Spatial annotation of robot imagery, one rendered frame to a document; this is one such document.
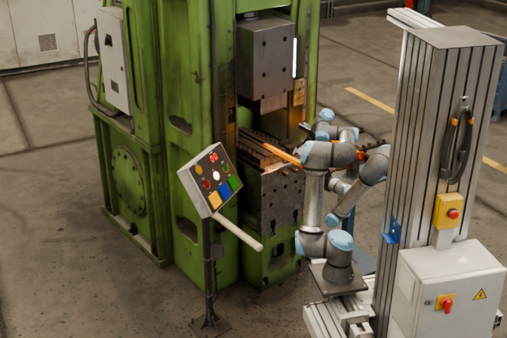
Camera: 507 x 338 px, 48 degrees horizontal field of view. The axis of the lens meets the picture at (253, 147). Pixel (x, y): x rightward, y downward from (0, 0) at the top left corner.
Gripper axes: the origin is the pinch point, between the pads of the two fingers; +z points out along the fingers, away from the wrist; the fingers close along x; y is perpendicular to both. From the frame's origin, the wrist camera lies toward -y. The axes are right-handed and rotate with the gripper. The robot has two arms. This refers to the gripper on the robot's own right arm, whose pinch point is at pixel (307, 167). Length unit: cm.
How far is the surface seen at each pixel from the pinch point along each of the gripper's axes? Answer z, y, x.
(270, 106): 27.2, -30.4, -4.8
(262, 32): 27, -75, -11
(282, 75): 27, -47, 4
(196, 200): 7, -2, -71
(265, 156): 27.7, 1.6, -7.9
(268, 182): 21.8, 16.1, -11.0
